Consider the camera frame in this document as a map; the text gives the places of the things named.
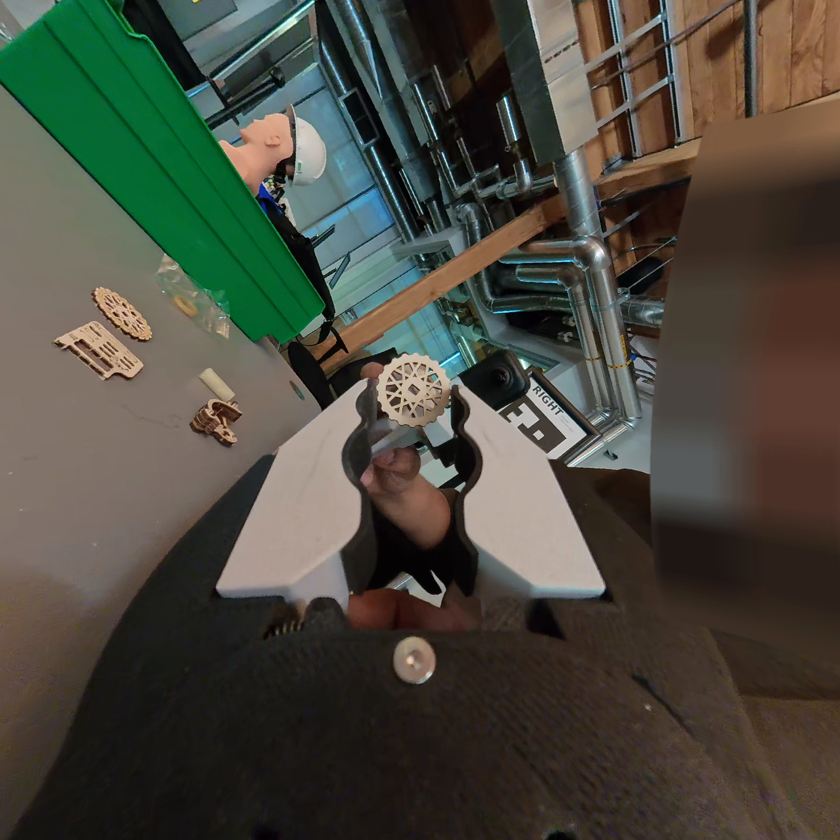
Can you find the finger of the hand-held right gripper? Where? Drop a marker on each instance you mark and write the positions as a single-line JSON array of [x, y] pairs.
[[397, 434]]

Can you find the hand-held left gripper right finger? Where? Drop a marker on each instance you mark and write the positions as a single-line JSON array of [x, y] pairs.
[[525, 518]]

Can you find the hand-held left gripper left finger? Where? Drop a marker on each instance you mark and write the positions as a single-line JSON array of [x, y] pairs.
[[295, 505]]

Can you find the wooden gear wheel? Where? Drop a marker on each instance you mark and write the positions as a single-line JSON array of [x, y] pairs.
[[121, 313], [413, 392]]

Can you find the grey desk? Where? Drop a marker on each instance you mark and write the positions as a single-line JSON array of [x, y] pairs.
[[98, 492]]

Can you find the person's right hand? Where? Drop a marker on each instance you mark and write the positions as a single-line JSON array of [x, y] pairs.
[[420, 508]]

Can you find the small wooden assembly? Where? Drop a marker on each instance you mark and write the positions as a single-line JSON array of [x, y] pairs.
[[216, 421]]

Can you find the wooden ceiling beam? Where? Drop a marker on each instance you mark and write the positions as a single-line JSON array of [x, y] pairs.
[[459, 262]]

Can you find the silver ventilation pipes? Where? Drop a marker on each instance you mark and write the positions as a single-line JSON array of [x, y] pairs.
[[577, 275]]

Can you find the small white cylinder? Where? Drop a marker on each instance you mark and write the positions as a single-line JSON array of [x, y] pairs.
[[216, 384]]

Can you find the mannequin torso with dark vest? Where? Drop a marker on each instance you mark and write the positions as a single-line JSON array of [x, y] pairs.
[[295, 249]]

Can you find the clear plastic bag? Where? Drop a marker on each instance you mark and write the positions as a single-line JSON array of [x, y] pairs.
[[193, 300]]

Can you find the slotted wooden cutout sheet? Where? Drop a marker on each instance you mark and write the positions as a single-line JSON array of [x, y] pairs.
[[98, 349]]

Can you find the white hard hat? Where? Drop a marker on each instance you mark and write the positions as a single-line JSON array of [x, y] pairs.
[[307, 148]]

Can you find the mannequin head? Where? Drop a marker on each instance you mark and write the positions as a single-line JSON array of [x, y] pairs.
[[262, 141]]

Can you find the green plastic bin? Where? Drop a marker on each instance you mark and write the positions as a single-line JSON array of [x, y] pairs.
[[164, 170]]

